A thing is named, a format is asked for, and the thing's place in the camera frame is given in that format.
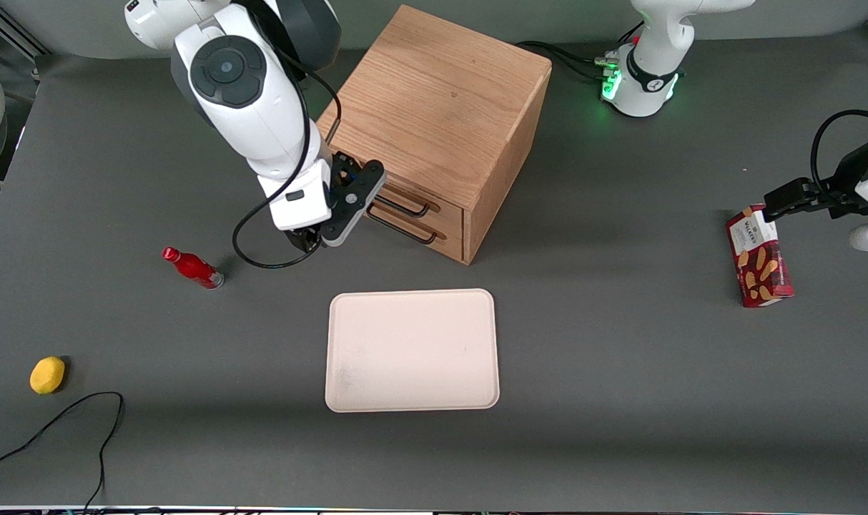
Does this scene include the black metal drawer handle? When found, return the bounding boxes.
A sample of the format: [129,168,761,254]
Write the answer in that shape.
[377,192,432,218]
[366,204,438,245]

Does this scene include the wooden drawer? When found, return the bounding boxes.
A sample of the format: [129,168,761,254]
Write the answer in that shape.
[370,179,467,238]
[363,204,467,264]

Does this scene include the oak wooden drawer cabinet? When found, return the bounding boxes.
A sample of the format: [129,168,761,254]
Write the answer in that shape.
[316,5,553,266]

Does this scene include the red Walkers shortbread box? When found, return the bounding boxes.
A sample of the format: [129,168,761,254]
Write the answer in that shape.
[726,205,794,308]

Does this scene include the red bottle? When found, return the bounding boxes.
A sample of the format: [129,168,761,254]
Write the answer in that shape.
[162,247,225,290]

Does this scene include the beige plastic tray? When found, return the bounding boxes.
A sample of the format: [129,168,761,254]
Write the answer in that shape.
[325,288,500,413]

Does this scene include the yellow lemon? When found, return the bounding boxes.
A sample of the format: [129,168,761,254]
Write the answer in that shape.
[30,356,66,395]

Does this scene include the black left wrist camera cable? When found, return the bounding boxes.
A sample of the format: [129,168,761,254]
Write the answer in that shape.
[811,109,868,201]

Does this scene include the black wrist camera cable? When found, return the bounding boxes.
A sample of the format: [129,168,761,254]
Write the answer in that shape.
[811,109,868,201]
[232,0,343,270]

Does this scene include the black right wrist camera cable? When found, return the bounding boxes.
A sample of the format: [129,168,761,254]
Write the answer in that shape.
[232,0,343,270]

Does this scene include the black arm base cable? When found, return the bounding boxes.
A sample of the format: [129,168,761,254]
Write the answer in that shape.
[548,50,613,81]
[516,41,610,72]

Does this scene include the thin black cable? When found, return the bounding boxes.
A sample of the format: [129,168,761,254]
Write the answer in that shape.
[0,391,124,512]

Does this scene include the aluminium frame rail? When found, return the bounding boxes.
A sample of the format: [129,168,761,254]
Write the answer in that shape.
[0,6,49,58]

